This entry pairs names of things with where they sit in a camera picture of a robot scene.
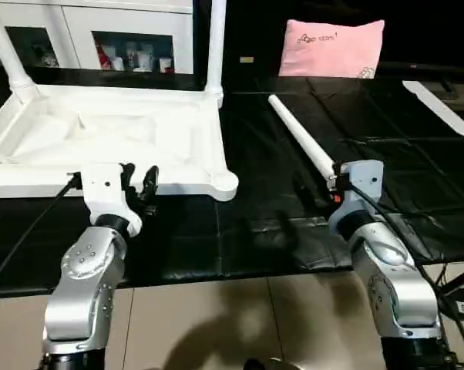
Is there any white plastic table top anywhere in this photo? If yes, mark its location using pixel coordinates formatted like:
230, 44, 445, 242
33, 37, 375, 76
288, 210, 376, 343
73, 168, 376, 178
0, 83, 239, 203

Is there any white plastic table leg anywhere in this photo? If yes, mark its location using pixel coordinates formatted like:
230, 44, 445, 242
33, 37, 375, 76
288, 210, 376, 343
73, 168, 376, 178
267, 93, 339, 190
0, 0, 39, 103
204, 0, 227, 99

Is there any black work mat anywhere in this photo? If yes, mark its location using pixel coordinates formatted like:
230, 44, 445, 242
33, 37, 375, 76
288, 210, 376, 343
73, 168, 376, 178
0, 66, 464, 298

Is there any pink pillow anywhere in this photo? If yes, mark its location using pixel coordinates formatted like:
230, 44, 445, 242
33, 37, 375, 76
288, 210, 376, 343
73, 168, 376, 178
278, 19, 386, 79

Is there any black tripod stand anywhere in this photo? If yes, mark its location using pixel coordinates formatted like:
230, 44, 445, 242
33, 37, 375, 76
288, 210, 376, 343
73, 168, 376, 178
436, 266, 464, 323

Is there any white glass-door cabinet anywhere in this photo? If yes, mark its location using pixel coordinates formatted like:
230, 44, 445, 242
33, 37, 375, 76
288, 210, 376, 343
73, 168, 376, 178
0, 0, 196, 76

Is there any black cabinet with gold label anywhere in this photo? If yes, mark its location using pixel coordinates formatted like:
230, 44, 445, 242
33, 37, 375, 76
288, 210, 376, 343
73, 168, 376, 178
192, 0, 464, 78

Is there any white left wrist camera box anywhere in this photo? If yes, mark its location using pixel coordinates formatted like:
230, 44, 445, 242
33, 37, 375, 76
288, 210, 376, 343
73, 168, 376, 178
78, 163, 144, 237

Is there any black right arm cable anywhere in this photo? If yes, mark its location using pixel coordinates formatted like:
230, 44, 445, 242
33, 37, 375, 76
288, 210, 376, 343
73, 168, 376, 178
338, 179, 464, 357

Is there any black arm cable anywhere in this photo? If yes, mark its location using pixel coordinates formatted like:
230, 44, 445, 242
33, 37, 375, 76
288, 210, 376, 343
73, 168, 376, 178
0, 173, 82, 303
338, 179, 464, 357

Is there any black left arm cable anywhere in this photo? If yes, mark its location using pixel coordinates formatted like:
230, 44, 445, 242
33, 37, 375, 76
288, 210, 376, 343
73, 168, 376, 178
0, 173, 82, 303

